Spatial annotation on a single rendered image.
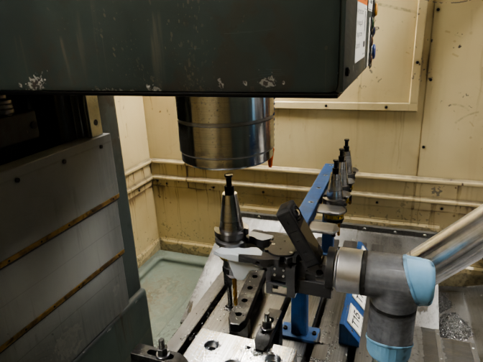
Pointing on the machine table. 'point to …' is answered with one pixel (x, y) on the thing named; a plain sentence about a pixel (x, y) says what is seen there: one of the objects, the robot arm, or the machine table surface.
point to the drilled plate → (233, 349)
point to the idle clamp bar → (249, 294)
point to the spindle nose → (225, 131)
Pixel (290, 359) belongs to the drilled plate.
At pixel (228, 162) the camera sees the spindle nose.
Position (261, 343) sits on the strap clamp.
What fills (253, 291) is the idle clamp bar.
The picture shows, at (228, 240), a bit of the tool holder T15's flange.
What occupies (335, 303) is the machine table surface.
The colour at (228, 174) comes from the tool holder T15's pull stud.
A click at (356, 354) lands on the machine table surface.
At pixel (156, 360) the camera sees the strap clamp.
